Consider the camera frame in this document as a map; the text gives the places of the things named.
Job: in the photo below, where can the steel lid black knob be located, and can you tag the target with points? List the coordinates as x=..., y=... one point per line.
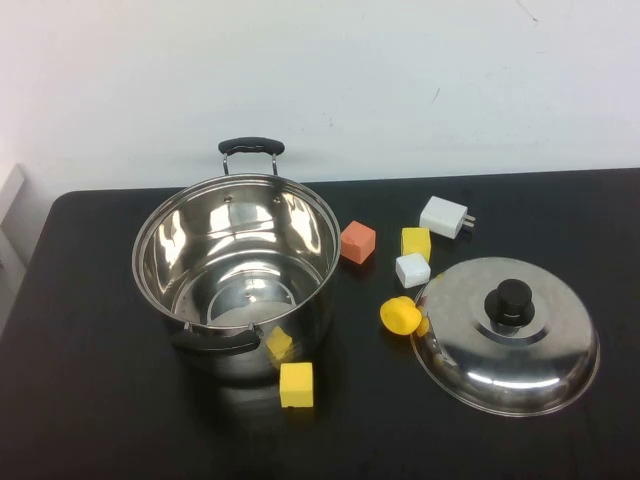
x=500, y=370

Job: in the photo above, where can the yellow foam cube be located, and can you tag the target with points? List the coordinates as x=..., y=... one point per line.
x=416, y=242
x=296, y=385

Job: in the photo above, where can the white plug charger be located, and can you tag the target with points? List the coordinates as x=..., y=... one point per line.
x=440, y=215

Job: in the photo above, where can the orange foam cube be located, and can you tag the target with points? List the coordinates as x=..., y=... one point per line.
x=357, y=242

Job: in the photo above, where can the white foam cube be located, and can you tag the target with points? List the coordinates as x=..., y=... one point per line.
x=412, y=270

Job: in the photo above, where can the yellow round plastic toy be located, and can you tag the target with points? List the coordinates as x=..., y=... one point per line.
x=398, y=316

